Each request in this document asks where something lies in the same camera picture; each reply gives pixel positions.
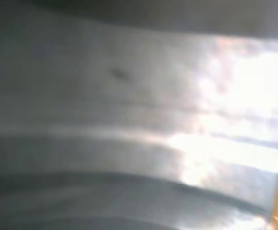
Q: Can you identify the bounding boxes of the steel workbench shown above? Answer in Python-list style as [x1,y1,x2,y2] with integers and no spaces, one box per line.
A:
[0,0,278,230]

